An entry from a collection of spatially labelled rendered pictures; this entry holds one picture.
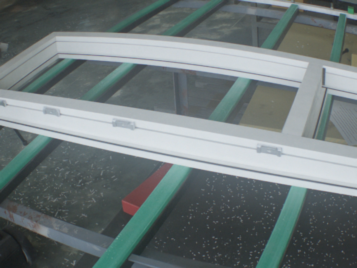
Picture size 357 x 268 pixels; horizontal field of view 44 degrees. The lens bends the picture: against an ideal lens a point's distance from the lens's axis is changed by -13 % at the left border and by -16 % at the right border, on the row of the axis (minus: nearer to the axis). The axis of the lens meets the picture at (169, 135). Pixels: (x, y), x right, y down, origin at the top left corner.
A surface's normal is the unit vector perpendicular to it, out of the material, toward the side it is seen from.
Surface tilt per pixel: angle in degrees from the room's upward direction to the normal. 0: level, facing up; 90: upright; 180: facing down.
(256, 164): 90
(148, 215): 0
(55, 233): 90
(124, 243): 0
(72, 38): 90
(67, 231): 0
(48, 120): 90
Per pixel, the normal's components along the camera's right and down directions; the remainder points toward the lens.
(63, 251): -0.06, -0.86
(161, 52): -0.41, 0.49
